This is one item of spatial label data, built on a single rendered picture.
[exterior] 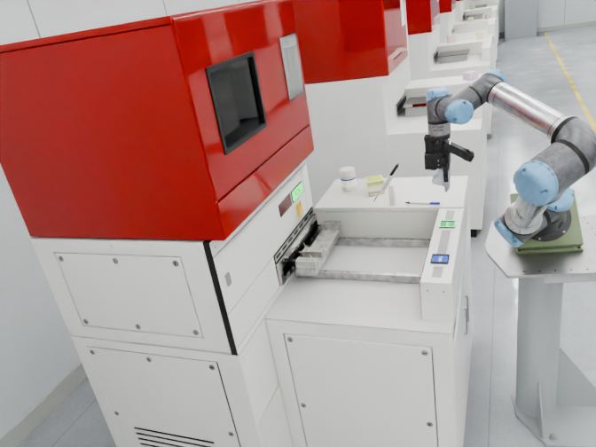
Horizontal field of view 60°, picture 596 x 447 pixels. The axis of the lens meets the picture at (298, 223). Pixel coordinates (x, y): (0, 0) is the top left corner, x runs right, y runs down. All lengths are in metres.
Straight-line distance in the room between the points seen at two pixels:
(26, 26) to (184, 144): 1.84
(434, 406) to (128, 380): 1.08
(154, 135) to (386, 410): 1.19
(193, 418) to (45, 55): 1.27
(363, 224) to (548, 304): 0.78
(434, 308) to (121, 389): 1.18
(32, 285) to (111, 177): 1.51
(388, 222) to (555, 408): 1.10
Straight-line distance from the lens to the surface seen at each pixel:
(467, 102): 1.69
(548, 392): 2.48
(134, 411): 2.16
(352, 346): 1.75
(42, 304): 3.05
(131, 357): 1.95
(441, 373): 1.75
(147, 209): 1.54
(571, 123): 1.55
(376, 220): 2.17
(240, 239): 1.63
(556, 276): 1.96
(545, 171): 1.45
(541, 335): 2.28
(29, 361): 3.05
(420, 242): 2.10
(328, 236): 2.15
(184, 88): 1.33
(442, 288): 1.63
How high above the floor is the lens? 1.82
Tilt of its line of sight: 24 degrees down
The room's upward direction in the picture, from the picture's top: 10 degrees counter-clockwise
